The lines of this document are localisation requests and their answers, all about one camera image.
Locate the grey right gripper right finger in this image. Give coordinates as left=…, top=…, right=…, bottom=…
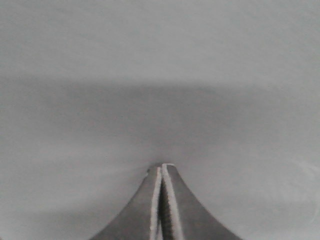
left=161, top=163, right=240, bottom=240

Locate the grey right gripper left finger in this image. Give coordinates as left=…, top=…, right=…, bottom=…
left=92, top=163, right=162, bottom=240

